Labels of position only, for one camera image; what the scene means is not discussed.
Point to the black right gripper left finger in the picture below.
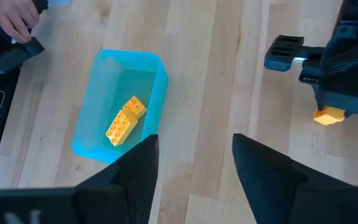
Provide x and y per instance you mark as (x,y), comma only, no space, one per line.
(129,193)

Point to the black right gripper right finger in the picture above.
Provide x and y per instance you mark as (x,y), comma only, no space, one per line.
(272,193)

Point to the small yellow toy block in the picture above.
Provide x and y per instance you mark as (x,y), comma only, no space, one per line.
(135,106)
(328,117)

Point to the long yellow toy block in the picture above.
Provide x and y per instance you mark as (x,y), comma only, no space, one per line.
(120,127)

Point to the green translucent plastic bin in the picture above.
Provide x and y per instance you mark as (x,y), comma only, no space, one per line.
(104,81)

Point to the person's hand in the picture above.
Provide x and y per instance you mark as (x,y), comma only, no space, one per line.
(14,18)

